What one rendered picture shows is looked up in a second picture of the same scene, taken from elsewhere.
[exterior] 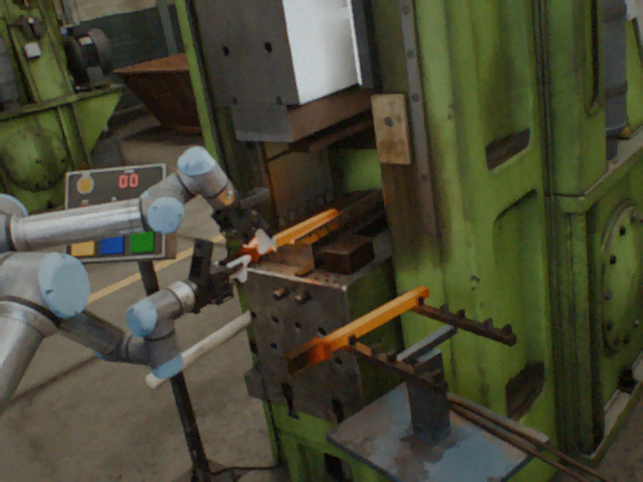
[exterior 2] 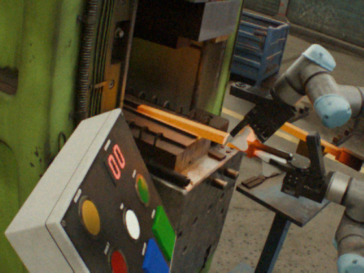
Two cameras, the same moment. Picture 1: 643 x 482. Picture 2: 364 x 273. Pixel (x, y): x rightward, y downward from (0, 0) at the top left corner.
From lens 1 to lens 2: 2.48 m
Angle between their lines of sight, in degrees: 95
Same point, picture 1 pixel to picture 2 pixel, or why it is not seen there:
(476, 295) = not seen: hidden behind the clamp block
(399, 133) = not seen: hidden behind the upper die
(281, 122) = (233, 16)
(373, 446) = (309, 205)
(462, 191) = (231, 52)
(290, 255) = (197, 151)
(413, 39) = not seen: outside the picture
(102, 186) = (104, 199)
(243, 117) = (211, 13)
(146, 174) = (119, 136)
